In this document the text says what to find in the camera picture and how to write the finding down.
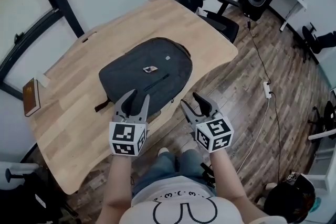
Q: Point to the black swivel chair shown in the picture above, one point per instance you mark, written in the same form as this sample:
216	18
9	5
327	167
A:
315	39

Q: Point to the white side desk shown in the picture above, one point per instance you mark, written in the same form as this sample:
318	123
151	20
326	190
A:
291	0

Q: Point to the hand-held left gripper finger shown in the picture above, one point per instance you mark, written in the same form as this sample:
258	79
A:
144	110
125	103

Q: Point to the white power strip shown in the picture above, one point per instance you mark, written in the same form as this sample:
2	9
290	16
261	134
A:
267	89

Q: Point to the small shiny tag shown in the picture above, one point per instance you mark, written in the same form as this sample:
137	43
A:
150	69

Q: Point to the person's blue jeans legs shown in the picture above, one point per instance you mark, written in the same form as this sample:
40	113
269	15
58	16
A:
170	168

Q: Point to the person's light shoe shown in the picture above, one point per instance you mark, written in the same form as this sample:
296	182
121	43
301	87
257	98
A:
162	151

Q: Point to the person's white printed shirt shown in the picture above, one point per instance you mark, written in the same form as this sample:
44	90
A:
183	207

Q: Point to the dark grey backpack bag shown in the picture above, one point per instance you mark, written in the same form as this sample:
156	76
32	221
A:
147	73

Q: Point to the black pocket zipper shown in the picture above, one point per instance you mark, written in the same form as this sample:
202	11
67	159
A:
157	82

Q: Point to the black chair with white armrest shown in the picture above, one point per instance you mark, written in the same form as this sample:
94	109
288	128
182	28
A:
324	120

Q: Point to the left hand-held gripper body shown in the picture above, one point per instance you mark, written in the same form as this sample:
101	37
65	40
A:
126	137

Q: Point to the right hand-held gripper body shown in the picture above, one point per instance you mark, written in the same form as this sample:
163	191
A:
216	133

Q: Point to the person's right forearm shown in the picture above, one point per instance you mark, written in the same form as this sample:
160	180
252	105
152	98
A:
231	186

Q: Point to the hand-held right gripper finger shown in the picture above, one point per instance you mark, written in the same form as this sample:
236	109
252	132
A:
207	105
190	114

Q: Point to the person's left forearm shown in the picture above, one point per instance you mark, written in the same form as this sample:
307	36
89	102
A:
115	186

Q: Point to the brown book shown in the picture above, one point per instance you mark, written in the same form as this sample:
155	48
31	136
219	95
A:
31	97

